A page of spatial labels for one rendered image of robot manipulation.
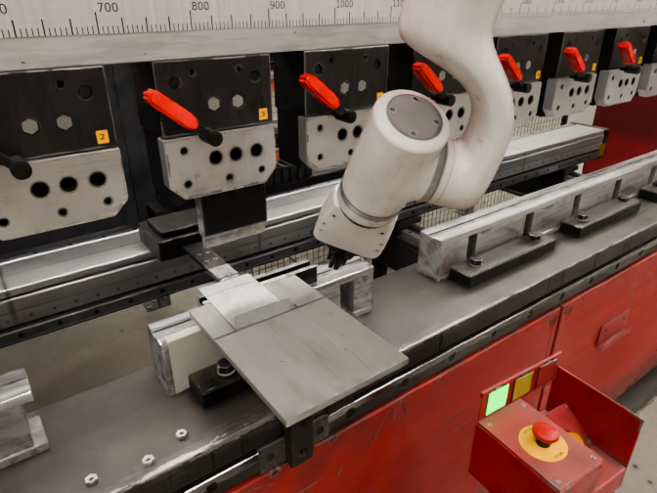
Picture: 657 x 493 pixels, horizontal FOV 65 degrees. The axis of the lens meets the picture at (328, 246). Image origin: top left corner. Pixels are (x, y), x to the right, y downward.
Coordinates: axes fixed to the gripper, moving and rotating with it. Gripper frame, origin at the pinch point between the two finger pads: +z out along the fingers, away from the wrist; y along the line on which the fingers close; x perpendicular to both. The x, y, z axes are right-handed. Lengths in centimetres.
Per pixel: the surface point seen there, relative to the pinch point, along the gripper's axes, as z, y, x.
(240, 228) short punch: -1.7, 15.1, 2.2
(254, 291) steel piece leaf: 4.1, 10.1, 8.5
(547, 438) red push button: 3.7, -38.5, 15.6
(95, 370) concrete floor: 161, 66, -3
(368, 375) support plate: -9.9, -6.5, 19.9
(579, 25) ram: -13, -31, -60
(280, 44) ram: -23.2, 17.1, -12.5
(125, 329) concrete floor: 177, 66, -28
